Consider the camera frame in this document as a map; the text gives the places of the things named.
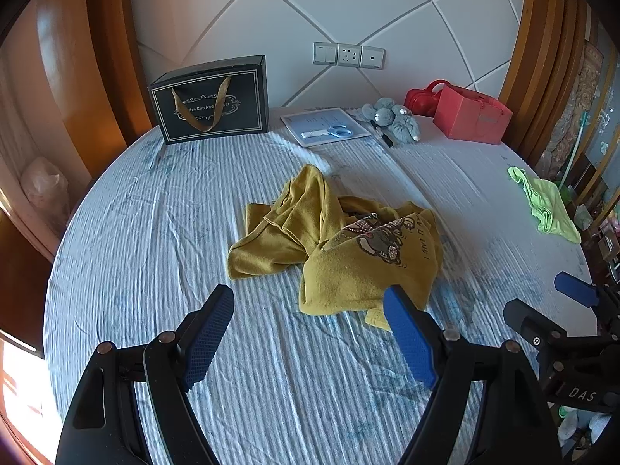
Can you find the grey plush toy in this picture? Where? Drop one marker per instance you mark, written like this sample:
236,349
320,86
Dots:
402,126

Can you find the white paper sheet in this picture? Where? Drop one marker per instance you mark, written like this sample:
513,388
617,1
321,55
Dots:
315,118

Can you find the white round hole wall socket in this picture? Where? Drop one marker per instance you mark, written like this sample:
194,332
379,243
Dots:
373,58

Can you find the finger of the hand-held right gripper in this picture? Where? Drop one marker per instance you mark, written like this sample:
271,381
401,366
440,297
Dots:
528,319
576,288

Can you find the red handbag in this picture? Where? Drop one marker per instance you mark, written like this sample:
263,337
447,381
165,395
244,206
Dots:
419,99

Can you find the yellow printed shirt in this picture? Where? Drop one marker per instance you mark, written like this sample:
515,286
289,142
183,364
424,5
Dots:
339,271

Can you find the white wall switch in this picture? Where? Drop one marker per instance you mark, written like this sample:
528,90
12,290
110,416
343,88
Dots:
324,53

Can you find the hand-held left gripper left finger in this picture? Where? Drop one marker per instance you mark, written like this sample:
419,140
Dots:
208,334

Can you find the light green pole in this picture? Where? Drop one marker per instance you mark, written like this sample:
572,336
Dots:
576,143

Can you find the clear plastic bag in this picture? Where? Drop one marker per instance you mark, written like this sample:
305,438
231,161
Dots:
46,189

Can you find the light green cloth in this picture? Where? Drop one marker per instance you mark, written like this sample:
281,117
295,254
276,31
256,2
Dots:
552,208

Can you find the white striped bed sheet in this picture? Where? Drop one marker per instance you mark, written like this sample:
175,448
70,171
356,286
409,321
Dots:
145,232

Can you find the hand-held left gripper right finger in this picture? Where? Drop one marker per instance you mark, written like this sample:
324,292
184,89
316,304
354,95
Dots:
409,334

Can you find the red paper bag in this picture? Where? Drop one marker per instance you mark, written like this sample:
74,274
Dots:
465,116

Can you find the black marker pen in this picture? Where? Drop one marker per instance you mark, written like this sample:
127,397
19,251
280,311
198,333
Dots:
382,135

